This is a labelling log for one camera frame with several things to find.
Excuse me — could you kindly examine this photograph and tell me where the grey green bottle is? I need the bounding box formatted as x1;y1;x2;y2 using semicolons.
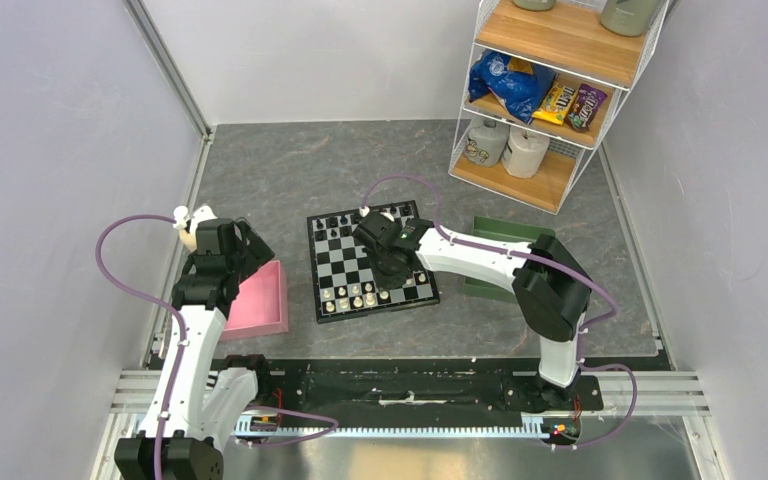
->
600;0;662;37

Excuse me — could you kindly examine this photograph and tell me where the pink plastic tray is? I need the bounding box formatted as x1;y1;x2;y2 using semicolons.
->
220;260;289;342

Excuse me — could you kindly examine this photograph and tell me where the white paper roll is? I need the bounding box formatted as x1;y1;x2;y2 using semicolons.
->
501;128;550;178

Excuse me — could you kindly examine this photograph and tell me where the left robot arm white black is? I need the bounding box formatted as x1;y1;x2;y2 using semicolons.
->
114;218;274;479

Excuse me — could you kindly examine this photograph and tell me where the purple cable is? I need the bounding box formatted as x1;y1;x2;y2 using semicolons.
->
94;215;340;480
359;174;638;452

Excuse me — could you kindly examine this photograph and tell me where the green plastic tray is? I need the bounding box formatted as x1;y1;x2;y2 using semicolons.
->
461;216;556;304

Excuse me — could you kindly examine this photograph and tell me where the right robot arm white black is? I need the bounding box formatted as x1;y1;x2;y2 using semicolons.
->
353;207;617;409

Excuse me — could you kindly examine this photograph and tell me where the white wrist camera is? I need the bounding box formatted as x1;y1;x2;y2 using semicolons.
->
173;204;217;253
359;206;395;222

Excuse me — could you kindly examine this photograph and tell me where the brown candy bag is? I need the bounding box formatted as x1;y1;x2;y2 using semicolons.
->
564;83;608;132

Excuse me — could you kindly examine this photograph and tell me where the blue snack bag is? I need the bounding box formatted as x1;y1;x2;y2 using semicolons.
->
467;50;557;124

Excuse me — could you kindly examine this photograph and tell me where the yellow candy bag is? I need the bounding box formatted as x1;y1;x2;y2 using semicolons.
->
532;81;578;125

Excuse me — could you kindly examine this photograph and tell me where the black white chessboard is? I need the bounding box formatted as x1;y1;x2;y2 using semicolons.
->
306;199;442;325

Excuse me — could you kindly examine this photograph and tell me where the white jug with label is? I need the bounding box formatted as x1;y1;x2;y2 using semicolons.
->
464;118;510;167

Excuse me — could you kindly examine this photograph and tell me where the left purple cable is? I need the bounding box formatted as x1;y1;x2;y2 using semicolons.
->
94;215;340;480

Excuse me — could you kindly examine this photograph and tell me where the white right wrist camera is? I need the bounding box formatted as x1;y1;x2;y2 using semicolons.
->
359;206;395;222

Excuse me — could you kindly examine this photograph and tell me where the white wire wooden shelf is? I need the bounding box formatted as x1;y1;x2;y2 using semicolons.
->
449;1;670;213

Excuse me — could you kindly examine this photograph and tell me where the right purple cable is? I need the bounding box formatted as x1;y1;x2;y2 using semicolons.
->
359;174;638;452

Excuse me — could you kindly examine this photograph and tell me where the grey cable duct strip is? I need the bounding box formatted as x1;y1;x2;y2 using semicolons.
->
232;414;583;441

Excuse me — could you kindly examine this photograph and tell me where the aluminium corner rail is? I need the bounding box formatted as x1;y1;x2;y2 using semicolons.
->
124;0;216;137

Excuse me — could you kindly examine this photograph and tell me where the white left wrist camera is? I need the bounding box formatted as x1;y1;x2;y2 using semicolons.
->
173;204;217;253

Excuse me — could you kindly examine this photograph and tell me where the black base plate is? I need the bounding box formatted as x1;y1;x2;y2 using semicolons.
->
214;357;604;422

